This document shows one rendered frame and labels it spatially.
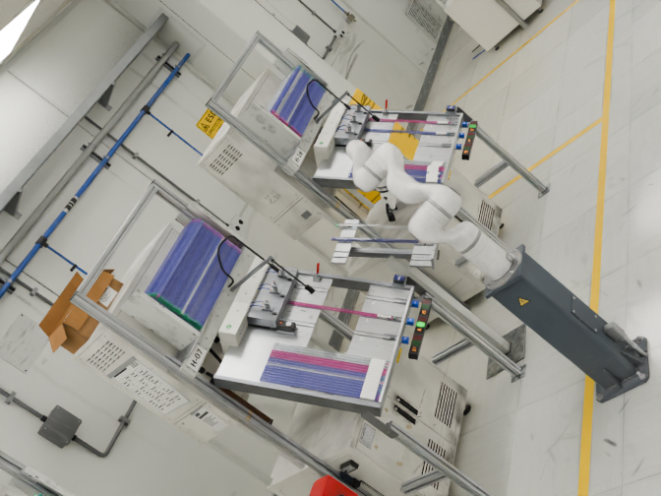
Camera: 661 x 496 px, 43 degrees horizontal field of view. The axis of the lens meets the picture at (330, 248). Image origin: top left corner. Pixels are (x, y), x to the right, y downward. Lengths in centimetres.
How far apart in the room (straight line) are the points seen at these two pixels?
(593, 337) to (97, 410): 282
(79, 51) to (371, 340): 354
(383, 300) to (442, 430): 71
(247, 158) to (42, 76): 194
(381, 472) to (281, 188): 173
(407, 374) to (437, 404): 21
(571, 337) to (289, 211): 196
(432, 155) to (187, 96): 255
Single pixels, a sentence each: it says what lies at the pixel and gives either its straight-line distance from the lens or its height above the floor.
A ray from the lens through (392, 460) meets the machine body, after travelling 377.
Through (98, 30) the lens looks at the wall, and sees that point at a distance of 658.
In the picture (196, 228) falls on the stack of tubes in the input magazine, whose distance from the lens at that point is 382.
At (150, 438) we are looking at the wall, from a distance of 507.
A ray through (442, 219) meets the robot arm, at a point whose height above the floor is 105.
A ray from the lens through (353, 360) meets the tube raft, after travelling 352.
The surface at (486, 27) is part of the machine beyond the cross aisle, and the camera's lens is 787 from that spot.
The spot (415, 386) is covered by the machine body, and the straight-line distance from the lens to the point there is 403.
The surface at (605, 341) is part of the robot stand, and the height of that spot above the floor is 21.
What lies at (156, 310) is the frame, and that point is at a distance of 352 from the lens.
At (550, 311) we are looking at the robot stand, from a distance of 333.
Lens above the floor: 213
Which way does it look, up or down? 16 degrees down
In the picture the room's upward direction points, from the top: 52 degrees counter-clockwise
